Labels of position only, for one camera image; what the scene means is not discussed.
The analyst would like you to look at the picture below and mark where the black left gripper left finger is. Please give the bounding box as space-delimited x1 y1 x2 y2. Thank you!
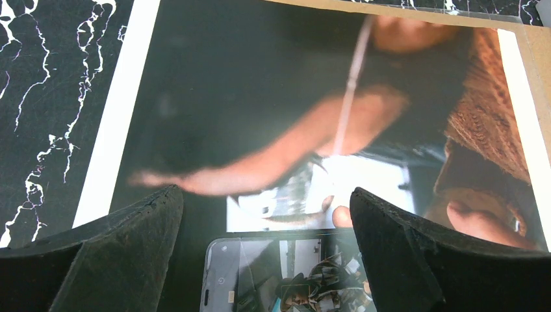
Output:
1 187 184 311

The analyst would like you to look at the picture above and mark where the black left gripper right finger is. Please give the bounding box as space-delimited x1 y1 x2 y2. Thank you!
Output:
350 188 550 311

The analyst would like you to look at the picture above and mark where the printed photo with white border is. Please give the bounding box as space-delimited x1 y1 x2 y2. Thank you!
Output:
72 0 551 312

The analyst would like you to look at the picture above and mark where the brown cardboard backing board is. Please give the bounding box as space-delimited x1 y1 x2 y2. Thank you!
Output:
290 1 550 164

